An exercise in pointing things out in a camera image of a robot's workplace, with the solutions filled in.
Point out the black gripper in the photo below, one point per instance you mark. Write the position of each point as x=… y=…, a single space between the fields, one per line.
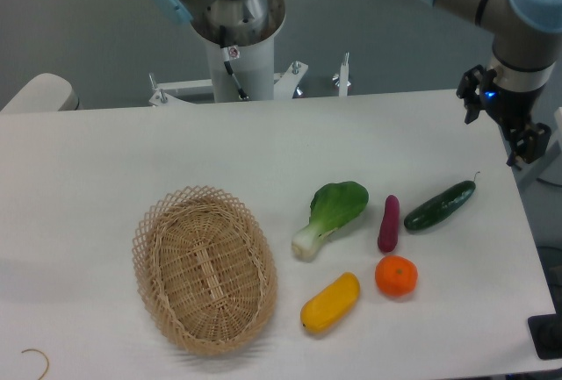
x=511 y=110

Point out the dark green cucumber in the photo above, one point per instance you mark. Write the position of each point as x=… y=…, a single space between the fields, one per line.
x=438 y=208

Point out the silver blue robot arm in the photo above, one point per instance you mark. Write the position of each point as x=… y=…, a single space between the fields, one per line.
x=527 y=34

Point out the purple sweet potato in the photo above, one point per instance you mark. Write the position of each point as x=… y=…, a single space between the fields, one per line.
x=389 y=228

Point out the green bok choy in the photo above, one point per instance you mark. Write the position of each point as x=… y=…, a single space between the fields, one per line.
x=333 y=206

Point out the orange tangerine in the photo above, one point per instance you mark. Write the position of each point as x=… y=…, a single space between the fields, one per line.
x=396 y=276

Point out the black device at right edge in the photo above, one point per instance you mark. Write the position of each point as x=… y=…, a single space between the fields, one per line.
x=545 y=332

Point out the yellow mango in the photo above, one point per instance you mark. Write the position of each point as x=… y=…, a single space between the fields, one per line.
x=329 y=306

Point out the woven wicker basket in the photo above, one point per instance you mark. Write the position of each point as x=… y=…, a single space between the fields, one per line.
x=204 y=271

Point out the white rounded object at left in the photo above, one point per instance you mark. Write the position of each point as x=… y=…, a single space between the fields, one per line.
x=44 y=93

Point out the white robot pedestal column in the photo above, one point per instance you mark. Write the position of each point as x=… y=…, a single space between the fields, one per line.
x=239 y=43

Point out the white metal base frame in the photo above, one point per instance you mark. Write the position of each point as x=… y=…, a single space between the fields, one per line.
x=286 y=86

